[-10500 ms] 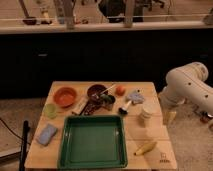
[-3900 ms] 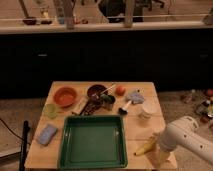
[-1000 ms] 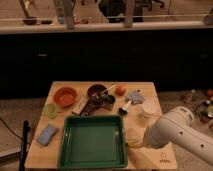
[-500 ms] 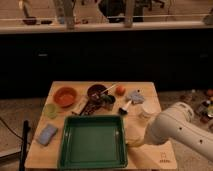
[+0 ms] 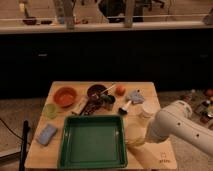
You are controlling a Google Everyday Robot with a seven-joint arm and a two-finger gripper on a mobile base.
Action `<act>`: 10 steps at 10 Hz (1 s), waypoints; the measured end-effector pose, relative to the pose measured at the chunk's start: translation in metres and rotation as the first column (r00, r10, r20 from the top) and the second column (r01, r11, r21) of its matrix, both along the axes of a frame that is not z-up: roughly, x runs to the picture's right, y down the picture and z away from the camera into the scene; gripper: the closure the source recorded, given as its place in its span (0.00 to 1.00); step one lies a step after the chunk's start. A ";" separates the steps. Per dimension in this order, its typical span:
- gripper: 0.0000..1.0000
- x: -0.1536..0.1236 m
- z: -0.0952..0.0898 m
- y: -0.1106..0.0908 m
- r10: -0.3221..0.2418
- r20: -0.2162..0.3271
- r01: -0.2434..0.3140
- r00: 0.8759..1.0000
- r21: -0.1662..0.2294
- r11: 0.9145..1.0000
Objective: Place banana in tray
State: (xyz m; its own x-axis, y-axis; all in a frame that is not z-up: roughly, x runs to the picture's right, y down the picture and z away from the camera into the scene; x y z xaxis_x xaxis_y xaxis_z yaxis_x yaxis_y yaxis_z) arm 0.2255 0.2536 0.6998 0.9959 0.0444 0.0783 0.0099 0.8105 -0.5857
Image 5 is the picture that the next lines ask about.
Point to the yellow banana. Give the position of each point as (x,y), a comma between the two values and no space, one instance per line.
(135,142)

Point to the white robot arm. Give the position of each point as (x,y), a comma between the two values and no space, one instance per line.
(174,119)

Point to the green plastic tray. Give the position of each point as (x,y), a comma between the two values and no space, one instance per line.
(92,142)

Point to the wooden spoon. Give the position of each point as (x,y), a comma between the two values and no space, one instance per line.
(102,92)

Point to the dark brown bowl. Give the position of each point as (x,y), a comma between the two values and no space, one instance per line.
(96,88)

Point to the orange fruit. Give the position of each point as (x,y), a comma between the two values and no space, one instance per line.
(120,90)

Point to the dark green mug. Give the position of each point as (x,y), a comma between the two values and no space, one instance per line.
(108,101)

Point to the brown patterned board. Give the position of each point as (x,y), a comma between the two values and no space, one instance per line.
(91,107)

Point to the orange bowl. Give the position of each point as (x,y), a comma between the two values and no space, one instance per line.
(65,96)

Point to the white plastic cup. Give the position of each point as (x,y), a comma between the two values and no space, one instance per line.
(146,113)

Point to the small green cup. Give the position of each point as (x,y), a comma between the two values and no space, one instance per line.
(50,111)

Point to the blue sponge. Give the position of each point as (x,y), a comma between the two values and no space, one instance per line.
(46,134)

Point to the black stand pole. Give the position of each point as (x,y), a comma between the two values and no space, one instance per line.
(24,143)

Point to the black brush with white handle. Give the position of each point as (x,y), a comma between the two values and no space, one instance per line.
(124,109)

